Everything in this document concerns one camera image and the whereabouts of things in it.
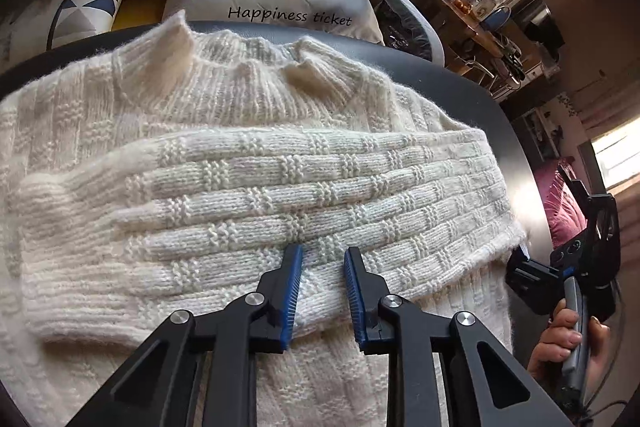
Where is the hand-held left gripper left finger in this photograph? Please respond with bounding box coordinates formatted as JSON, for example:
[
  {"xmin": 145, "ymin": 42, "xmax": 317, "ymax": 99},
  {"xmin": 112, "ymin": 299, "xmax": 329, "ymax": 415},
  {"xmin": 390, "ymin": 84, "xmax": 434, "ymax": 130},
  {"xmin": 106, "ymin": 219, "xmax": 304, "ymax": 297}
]
[{"xmin": 67, "ymin": 244, "xmax": 305, "ymax": 427}]

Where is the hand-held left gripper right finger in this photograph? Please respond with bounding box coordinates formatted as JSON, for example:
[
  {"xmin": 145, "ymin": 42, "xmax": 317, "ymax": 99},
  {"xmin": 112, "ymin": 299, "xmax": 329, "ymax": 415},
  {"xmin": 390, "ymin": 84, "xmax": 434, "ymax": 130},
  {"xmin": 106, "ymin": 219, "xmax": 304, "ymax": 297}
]
[{"xmin": 342, "ymin": 247, "xmax": 573, "ymax": 427}]

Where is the cream knit sweater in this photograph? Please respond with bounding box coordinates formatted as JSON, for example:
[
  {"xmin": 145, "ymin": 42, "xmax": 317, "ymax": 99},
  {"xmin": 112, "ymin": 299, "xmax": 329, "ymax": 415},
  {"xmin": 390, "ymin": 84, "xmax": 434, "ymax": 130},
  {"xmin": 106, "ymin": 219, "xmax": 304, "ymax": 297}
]
[{"xmin": 0, "ymin": 12, "xmax": 528, "ymax": 427}]

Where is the folding chair with clothes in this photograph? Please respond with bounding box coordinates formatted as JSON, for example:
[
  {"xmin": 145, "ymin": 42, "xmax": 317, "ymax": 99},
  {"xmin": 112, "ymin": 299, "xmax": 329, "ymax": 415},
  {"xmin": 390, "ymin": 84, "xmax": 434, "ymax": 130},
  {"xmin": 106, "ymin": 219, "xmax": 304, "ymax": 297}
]
[{"xmin": 450, "ymin": 32, "xmax": 526, "ymax": 94}]

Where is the person's right hand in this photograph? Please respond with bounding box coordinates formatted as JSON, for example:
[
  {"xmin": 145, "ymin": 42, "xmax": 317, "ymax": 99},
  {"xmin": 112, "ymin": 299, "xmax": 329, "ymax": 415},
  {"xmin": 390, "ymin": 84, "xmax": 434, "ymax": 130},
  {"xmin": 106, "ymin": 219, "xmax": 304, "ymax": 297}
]
[{"xmin": 526, "ymin": 298, "xmax": 612, "ymax": 380}]

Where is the dark framed window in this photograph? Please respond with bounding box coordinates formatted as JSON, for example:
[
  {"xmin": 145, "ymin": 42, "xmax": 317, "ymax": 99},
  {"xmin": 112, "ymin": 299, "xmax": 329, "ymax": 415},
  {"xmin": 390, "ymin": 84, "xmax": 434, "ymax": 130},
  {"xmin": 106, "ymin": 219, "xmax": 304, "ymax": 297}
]
[{"xmin": 590, "ymin": 122, "xmax": 640, "ymax": 188}]

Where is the white low shelf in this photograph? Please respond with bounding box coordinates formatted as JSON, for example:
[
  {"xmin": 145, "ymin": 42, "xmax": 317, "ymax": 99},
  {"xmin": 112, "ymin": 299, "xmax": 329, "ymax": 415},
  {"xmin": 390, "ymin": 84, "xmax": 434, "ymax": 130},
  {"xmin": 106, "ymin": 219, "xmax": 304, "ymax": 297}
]
[{"xmin": 510, "ymin": 107, "xmax": 561, "ymax": 162}]

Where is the white flower sticker board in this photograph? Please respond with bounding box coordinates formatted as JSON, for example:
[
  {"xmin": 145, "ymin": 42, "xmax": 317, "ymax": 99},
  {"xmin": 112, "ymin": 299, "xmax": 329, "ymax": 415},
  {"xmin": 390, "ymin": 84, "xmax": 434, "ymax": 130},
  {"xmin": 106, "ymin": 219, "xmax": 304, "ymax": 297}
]
[{"xmin": 540, "ymin": 92, "xmax": 581, "ymax": 122}]

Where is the black television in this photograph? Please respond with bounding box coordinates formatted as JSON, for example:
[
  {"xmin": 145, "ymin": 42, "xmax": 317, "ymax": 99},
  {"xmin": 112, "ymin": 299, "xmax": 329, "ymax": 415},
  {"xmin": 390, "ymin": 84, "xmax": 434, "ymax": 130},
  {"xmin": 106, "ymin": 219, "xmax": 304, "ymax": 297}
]
[{"xmin": 512, "ymin": 0, "xmax": 566, "ymax": 62}]

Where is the blue chair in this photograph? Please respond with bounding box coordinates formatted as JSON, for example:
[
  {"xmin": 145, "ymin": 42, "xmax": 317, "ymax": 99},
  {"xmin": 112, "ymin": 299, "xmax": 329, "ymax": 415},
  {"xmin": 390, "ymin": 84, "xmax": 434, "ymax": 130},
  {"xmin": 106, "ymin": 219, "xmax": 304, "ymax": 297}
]
[{"xmin": 482, "ymin": 6, "xmax": 512, "ymax": 30}]

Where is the wooden side table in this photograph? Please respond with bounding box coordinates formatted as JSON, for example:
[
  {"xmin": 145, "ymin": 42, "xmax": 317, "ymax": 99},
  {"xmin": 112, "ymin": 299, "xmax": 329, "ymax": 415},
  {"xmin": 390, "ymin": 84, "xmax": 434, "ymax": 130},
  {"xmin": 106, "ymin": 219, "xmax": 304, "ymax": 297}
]
[{"xmin": 400, "ymin": 0, "xmax": 506, "ymax": 58}]

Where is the triangle pattern pillow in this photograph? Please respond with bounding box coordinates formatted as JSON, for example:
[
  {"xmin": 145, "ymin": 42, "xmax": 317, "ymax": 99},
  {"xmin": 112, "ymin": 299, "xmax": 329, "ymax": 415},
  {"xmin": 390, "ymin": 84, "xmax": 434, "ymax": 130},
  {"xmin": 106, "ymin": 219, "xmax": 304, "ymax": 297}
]
[{"xmin": 0, "ymin": 0, "xmax": 139, "ymax": 75}]

